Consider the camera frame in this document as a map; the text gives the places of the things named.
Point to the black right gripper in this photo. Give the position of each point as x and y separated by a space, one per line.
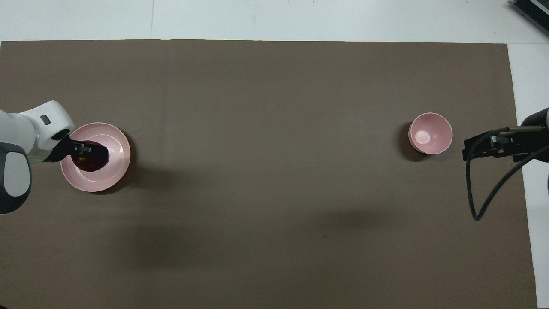
527 141

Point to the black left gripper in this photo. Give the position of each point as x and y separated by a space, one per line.
64 150

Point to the red apple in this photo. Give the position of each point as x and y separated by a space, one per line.
92 165

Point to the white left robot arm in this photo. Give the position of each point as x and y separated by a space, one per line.
17 171

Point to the pink plate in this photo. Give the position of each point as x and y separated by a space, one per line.
103 180

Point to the pink bowl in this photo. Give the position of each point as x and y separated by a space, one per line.
431 135

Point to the black ribbed device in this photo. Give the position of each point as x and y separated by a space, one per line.
536 10

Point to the brown table mat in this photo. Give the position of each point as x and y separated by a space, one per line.
274 128

